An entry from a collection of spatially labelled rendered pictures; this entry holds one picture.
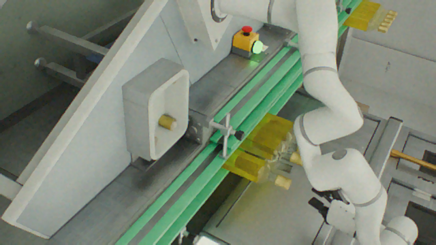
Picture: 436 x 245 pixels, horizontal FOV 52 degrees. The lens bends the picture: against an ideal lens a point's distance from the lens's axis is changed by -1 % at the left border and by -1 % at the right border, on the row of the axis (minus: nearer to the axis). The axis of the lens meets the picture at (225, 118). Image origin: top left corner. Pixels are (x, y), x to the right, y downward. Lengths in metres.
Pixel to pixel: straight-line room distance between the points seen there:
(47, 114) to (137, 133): 0.75
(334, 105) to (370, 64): 6.81
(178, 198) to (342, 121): 0.49
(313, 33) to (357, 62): 6.84
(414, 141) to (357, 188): 0.93
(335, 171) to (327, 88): 0.19
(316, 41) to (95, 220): 0.70
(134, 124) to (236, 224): 0.46
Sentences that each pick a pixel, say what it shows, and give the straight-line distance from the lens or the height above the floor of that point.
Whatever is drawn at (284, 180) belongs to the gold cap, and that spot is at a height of 1.14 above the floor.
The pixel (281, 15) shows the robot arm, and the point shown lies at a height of 1.02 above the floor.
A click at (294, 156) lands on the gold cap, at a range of 1.47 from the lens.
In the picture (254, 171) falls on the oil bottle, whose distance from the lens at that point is 1.39.
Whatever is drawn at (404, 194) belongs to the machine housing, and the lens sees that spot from 1.74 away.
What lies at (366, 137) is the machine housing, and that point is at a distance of 1.91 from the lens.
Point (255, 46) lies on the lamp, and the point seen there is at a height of 0.84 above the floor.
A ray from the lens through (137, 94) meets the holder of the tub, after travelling 1.14.
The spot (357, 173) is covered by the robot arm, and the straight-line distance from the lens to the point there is 1.07.
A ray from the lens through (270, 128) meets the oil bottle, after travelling 1.53.
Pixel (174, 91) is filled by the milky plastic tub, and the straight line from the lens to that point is 1.29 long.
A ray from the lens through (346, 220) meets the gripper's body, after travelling 1.33.
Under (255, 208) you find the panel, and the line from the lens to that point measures 1.48.
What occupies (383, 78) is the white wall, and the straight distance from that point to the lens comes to 7.92.
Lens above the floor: 1.40
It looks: 20 degrees down
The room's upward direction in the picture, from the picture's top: 112 degrees clockwise
